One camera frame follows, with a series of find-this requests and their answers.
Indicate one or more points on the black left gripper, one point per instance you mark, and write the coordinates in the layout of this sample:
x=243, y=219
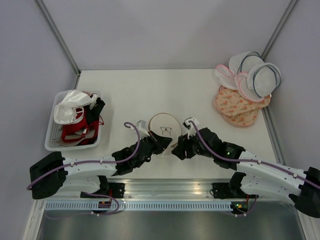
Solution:
x=161, y=143

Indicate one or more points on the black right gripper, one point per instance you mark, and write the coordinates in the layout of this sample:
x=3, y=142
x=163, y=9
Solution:
x=183, y=144

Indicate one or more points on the round beige mesh laundry bag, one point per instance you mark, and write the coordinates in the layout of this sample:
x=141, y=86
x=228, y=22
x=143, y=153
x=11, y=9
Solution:
x=166, y=125

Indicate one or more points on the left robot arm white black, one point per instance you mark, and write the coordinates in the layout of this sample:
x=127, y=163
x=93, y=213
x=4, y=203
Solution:
x=55, y=174

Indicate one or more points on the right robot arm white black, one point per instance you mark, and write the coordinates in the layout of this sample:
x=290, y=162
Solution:
x=254, y=175

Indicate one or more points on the red bra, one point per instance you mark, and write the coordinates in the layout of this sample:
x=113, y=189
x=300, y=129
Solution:
x=81, y=127

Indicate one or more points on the black bra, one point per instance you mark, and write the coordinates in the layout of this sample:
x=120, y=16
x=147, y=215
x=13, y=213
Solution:
x=93, y=114

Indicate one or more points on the orange floral bag lower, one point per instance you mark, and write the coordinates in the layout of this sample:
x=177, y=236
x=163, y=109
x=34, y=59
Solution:
x=243, y=120

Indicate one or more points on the white pink-trim mesh bag left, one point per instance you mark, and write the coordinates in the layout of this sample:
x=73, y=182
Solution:
x=225, y=77

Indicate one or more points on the white pink-trim mesh bag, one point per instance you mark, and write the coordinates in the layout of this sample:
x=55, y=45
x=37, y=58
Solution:
x=225, y=77
x=243, y=89

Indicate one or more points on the white pink-trim mesh bag right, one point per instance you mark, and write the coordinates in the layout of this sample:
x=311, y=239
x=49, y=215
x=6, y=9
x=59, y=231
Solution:
x=243, y=89

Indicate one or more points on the white blue-trim mesh bag rear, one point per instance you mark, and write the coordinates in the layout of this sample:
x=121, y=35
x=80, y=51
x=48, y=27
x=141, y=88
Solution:
x=244, y=62

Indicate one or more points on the white blue-trim mesh bag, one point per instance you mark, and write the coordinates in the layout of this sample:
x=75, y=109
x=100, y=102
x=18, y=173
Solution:
x=264, y=78
x=244, y=62

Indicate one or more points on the white blue-trim mesh bag front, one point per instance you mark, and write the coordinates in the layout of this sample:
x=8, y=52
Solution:
x=264, y=78

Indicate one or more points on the white plastic basket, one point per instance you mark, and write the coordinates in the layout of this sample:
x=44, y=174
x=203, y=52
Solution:
x=54, y=131

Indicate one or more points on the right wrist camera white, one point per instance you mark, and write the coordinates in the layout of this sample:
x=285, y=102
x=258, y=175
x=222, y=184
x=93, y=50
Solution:
x=191, y=124

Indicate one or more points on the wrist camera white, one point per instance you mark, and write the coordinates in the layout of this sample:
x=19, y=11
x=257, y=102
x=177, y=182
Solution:
x=141, y=126
x=191, y=124

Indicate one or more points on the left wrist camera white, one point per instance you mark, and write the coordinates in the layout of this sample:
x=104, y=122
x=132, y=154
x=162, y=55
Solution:
x=141, y=126

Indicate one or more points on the aluminium table edge rail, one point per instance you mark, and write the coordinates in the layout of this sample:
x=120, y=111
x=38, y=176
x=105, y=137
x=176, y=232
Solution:
x=165, y=187

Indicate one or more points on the right side aluminium rail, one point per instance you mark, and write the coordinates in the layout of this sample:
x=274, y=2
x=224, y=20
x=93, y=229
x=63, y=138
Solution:
x=274, y=136

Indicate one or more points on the white slotted cable duct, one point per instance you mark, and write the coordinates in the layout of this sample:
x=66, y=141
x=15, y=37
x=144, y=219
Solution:
x=224, y=206

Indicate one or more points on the left aluminium frame post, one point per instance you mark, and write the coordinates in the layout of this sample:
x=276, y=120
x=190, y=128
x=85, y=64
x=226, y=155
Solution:
x=57, y=35

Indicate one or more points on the aluminium frame post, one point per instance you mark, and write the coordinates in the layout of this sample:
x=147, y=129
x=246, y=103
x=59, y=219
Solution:
x=57, y=35
x=279, y=27

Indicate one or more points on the right aluminium frame post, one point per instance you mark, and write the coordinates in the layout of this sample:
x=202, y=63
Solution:
x=279, y=27

